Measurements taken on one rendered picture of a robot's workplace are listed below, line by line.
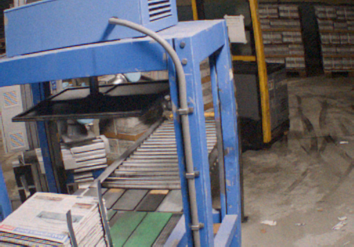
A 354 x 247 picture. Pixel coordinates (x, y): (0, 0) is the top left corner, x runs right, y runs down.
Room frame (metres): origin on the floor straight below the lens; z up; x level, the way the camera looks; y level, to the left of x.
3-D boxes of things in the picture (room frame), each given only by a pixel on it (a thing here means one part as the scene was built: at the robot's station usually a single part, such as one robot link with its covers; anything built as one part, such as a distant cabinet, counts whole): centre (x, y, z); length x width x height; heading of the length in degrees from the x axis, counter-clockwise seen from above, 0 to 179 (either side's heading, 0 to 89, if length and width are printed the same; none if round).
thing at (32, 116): (2.06, 0.30, 1.30); 0.55 x 0.55 x 0.03; 74
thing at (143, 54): (2.07, 0.30, 1.50); 0.94 x 0.68 x 0.10; 74
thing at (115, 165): (3.11, 0.27, 0.74); 1.34 x 0.05 x 0.12; 164
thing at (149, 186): (2.48, 0.19, 0.77); 0.47 x 0.05 x 0.05; 74
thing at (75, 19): (2.07, 0.30, 1.65); 0.60 x 0.45 x 0.20; 74
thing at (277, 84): (5.72, -0.82, 0.40); 0.69 x 0.55 x 0.80; 52
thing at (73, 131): (3.43, 0.66, 0.87); 0.15 x 0.15 x 0.10
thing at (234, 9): (5.44, -0.61, 1.28); 0.57 x 0.01 x 0.65; 52
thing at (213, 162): (2.98, -0.21, 0.74); 1.34 x 0.05 x 0.12; 164
